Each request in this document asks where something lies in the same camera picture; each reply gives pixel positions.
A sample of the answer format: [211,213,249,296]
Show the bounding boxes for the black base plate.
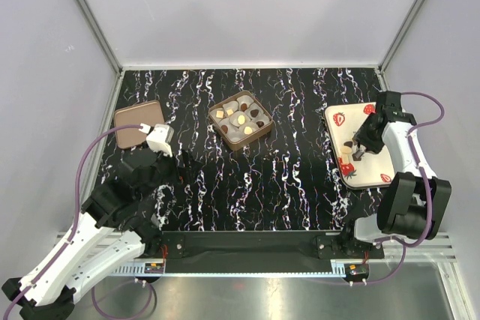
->
[119,229,387,274]

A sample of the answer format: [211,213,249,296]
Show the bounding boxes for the brown tin lid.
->
[113,100,164,150]

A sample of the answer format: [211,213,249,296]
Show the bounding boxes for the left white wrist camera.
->
[139,123,174,157]

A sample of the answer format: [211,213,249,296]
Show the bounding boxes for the white cable duct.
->
[110,261,165,277]

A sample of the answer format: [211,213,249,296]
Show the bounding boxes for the white paper cup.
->
[227,130,245,143]

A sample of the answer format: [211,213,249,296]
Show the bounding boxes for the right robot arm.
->
[338,91,452,258]

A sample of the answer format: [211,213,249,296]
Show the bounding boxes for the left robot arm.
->
[1,149,201,319]

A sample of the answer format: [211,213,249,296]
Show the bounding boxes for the brown tin box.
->
[208,91,275,151]

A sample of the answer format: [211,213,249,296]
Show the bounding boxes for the strawberry pattern tray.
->
[324,102,395,190]

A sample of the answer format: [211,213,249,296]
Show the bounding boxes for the silver metal tongs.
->
[352,145,367,161]

